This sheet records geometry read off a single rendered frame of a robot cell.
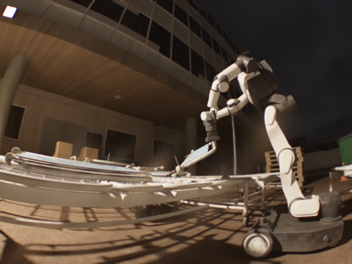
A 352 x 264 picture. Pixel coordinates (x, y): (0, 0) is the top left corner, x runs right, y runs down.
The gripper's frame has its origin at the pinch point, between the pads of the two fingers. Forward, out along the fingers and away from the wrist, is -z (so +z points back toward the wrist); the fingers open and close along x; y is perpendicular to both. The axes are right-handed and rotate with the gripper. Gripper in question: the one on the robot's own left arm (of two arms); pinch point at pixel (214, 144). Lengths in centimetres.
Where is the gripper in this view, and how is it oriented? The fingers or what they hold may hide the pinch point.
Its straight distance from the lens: 127.0
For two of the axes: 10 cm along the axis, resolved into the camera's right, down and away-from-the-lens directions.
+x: 9.6, -1.7, -2.1
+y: 2.1, -0.1, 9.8
